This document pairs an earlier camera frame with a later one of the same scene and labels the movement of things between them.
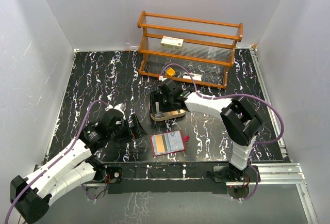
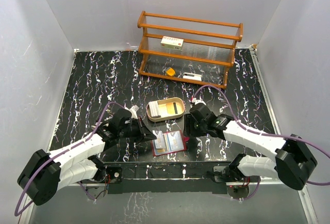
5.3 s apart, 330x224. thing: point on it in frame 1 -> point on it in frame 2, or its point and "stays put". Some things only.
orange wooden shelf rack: (198, 50) stays put
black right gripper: (157, 96) -> (188, 120)
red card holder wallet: (168, 142) stays put
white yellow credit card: (175, 140) stays put
